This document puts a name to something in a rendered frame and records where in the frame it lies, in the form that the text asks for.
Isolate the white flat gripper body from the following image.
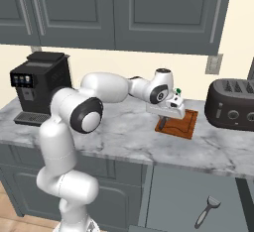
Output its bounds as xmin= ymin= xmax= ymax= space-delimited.
xmin=145 ymin=101 xmax=187 ymax=121

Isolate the brown wooden cutting board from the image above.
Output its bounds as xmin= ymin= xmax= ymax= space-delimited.
xmin=154 ymin=108 xmax=199 ymax=141

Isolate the open grey drawer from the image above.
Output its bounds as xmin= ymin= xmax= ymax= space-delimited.
xmin=136 ymin=164 xmax=254 ymax=232

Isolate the grey drawer front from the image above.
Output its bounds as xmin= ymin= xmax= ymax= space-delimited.
xmin=0 ymin=142 xmax=149 ymax=179

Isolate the black toaster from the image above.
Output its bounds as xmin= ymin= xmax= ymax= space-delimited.
xmin=203 ymin=77 xmax=254 ymax=132

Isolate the grey lower cupboard door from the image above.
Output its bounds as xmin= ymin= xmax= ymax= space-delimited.
xmin=9 ymin=169 xmax=144 ymax=231

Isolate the grey peeler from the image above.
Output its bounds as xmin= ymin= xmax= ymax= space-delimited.
xmin=193 ymin=195 xmax=222 ymax=230

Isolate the wide grey upper cupboard door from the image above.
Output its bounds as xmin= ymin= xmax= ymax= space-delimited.
xmin=112 ymin=0 xmax=235 ymax=58

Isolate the black coffee machine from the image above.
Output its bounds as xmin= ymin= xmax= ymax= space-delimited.
xmin=9 ymin=51 xmax=72 ymax=127

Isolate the grey wall outlet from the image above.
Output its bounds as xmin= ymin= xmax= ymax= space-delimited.
xmin=204 ymin=54 xmax=224 ymax=76
xmin=30 ymin=45 xmax=44 ymax=54

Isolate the grey bar cupboard handle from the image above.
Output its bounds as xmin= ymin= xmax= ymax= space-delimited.
xmin=14 ymin=0 xmax=34 ymax=36
xmin=29 ymin=0 xmax=47 ymax=37
xmin=208 ymin=0 xmax=226 ymax=45

